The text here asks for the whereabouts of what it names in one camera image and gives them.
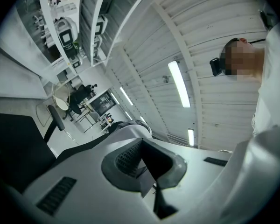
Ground white shelving rack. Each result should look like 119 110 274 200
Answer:
37 0 154 74

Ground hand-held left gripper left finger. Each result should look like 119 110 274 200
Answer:
22 126 160 224

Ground black head-mounted camera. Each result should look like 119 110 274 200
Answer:
209 57 225 77

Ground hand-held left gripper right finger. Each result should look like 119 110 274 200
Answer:
151 138 232 224

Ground white machine with black screen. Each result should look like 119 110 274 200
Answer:
53 16 80 50
94 14 108 36

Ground person's white shirt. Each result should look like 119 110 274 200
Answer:
251 23 280 137

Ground round white chair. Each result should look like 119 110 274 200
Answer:
53 81 72 111

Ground person's head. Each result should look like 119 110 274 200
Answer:
220 37 266 83

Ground grey and black clothing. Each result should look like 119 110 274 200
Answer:
108 119 154 140

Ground black wall board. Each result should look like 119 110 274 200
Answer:
90 91 119 116

